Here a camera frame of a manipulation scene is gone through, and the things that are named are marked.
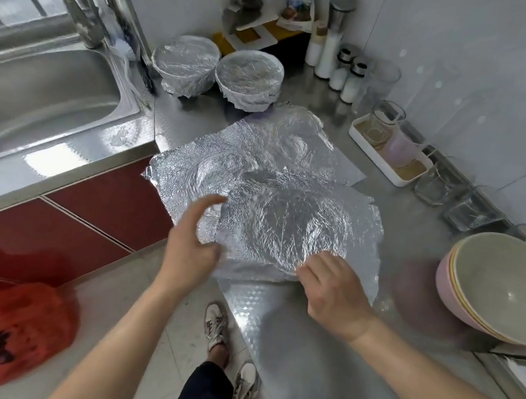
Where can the person's right hand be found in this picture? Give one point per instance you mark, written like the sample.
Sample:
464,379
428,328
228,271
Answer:
337,298

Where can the person's left hand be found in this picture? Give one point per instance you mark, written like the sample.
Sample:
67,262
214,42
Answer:
191,250

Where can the foil-wrapped bowl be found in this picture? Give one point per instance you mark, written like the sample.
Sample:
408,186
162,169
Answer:
289,219

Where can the stack of aluminium foil sheets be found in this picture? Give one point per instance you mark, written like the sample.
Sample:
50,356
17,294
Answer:
251,139

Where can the foil-covered bowl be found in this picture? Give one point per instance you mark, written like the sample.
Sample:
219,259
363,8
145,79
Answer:
249,77
185,63

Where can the person's right forearm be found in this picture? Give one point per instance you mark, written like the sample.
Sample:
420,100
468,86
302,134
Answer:
449,393

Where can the person's left forearm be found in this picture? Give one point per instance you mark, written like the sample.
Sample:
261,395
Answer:
113,355

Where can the person's left white shoe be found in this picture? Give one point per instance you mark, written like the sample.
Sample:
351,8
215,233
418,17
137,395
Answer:
216,326

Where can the person's white shoe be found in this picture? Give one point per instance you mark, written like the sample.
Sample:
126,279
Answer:
216,326
245,386

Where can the person's right white shoe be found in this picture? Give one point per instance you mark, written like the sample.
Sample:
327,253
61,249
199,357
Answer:
245,386

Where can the person's dark trousers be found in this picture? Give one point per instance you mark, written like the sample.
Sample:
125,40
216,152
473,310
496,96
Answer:
207,397

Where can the red kitchen cabinet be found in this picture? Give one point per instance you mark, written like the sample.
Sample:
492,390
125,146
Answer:
116,204

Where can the white rectangular tray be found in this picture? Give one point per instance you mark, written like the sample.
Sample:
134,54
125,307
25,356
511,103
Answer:
365,150

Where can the pink translucent cup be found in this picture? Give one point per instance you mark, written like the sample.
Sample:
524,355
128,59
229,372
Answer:
401,148

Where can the red plastic bag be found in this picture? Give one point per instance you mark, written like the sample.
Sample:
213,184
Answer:
6,334

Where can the white shaker with black lid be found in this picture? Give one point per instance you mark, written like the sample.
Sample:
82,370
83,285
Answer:
341,73
351,87

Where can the white dish brush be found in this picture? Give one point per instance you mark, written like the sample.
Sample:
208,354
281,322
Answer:
124,47

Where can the stainless steel sink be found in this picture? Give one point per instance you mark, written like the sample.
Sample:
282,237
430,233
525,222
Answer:
38,100

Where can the small white tan-capped bottle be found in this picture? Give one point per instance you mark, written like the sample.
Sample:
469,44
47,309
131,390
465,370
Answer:
314,47

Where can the tall white steel-capped bottle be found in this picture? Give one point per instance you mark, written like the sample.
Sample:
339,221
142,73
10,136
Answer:
329,48

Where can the white corner shelf rack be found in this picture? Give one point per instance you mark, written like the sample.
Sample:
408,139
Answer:
252,6

